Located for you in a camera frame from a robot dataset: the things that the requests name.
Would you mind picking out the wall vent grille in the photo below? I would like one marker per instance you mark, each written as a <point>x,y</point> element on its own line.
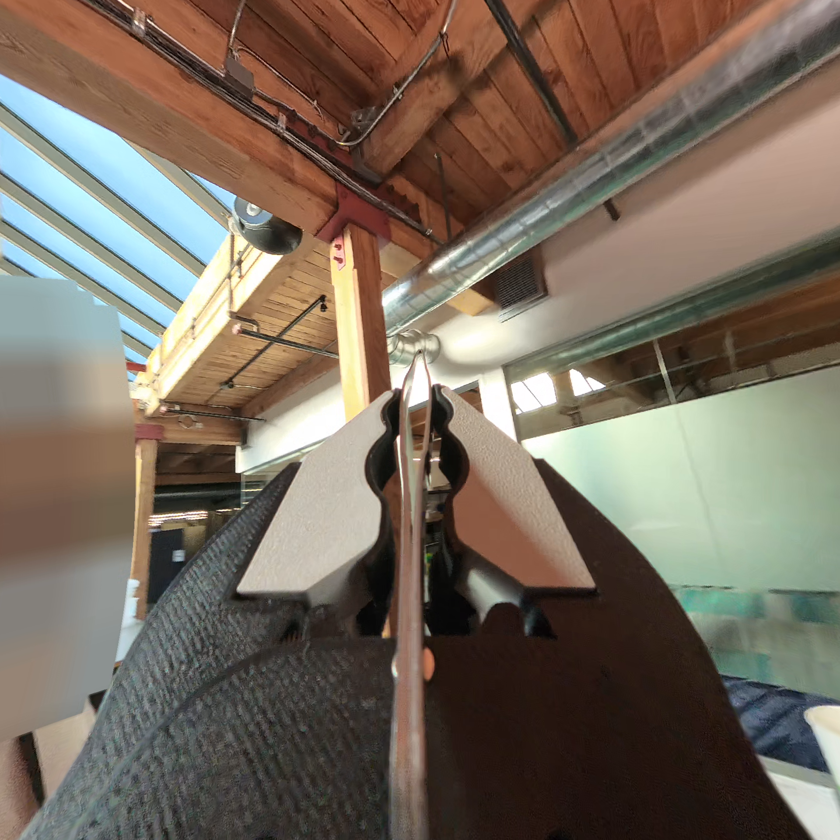
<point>520,285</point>

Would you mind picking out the black ceiling pipe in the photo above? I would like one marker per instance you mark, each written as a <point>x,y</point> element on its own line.
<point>531,72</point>

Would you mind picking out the metal air duct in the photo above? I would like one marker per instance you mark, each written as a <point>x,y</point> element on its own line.
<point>590,177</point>

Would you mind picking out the white paper cup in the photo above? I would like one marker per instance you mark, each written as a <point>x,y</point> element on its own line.
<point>827,741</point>

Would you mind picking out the wooden ceiling beam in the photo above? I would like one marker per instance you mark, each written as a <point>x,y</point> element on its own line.
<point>164,118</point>

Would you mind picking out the navy puffer jacket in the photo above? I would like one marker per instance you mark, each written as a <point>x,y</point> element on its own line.
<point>768,715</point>

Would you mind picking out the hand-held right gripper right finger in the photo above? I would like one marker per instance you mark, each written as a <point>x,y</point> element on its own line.
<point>518,518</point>

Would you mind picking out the skylight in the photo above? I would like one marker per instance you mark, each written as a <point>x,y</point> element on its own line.
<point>65,197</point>

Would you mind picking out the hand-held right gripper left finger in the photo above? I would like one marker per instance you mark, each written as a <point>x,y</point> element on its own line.
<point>308,525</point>

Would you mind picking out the metal conduit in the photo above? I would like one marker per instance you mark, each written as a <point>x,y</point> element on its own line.
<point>400,92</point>

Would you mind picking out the wooden post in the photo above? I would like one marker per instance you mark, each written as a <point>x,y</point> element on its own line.
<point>358,315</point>
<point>144,525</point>

